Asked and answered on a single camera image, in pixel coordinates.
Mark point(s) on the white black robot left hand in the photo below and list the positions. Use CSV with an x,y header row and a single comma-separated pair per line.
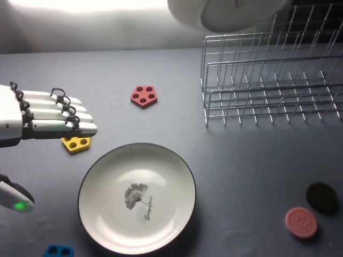
x,y
40,115

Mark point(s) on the small white ginkgo print plate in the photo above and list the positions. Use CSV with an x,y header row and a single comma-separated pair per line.
x,y
227,13

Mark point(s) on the large white ginkgo print plate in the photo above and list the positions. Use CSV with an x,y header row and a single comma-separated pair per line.
x,y
120,219

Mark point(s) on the yellow pentagon block with holes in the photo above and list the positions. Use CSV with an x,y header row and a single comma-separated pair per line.
x,y
76,146

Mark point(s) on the red pentagon block with holes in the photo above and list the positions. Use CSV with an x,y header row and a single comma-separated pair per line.
x,y
143,97

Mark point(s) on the blue pentagon block with holes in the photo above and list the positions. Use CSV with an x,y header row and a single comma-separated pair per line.
x,y
57,251

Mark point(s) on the grey table cloth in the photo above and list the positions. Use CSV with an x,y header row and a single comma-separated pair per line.
x,y
241,166

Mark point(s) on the pink sandwich cookie toy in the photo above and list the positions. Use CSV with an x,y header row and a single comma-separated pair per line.
x,y
301,222

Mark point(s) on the brown sandwich cookie toy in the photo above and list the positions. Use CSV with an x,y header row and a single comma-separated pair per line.
x,y
321,198

